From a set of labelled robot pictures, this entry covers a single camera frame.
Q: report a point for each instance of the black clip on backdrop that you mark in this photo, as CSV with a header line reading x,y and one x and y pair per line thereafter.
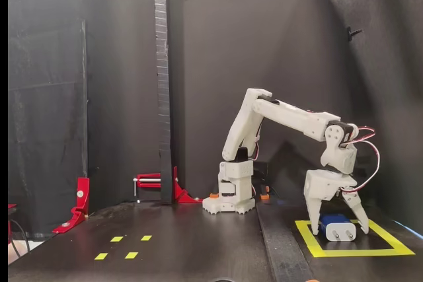
x,y
352,33

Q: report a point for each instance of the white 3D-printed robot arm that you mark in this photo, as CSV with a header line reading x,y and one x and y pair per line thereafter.
x,y
291,117

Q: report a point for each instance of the small yellow tape marker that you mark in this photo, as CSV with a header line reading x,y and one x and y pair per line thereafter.
x,y
101,256
116,238
146,237
131,255

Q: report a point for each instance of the black flat strip rail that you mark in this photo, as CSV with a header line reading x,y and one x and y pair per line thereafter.
x,y
281,255

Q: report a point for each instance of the red metal corner bracket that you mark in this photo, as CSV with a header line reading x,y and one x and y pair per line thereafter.
x,y
82,196
180,193

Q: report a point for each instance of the black tape piece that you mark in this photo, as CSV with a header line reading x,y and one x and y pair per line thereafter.
x,y
363,159
360,171

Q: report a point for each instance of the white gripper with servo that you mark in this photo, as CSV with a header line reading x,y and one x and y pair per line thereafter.
x,y
325,184

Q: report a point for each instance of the red metal part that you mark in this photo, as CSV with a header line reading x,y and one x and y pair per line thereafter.
x,y
12,206

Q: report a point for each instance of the yellow tape square outline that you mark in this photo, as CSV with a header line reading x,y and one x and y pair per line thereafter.
x,y
363,253

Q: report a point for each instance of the black foam board post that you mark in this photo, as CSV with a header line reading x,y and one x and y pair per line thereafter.
x,y
163,97

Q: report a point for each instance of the blue white charger plug block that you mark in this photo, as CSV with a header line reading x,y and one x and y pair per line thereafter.
x,y
340,234

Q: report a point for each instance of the black fabric curtain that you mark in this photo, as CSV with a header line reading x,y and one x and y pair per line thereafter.
x,y
46,97

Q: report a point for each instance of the orange black spring clamp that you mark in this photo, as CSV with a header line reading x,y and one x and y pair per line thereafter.
x,y
264,193
214,196
312,280

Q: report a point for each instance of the red screw clamp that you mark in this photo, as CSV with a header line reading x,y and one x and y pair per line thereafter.
x,y
148,176

